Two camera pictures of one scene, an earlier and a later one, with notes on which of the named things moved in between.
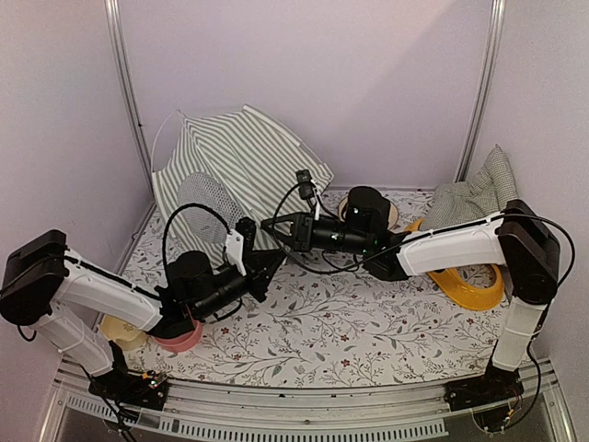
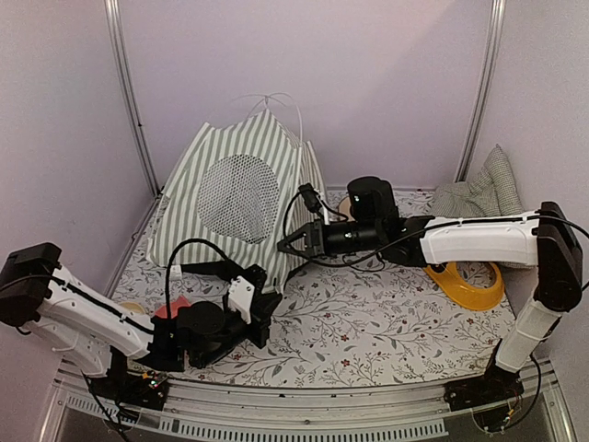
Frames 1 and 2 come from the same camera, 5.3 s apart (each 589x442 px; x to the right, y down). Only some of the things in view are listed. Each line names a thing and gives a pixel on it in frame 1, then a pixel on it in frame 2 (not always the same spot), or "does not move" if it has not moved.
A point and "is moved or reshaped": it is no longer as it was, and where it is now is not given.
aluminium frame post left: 115,34 does not move
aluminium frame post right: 484,92 does not move
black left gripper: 261,277 to 260,319
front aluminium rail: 202,412 does not move
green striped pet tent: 233,170 is moved or reshaped
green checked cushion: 458,204 does not move
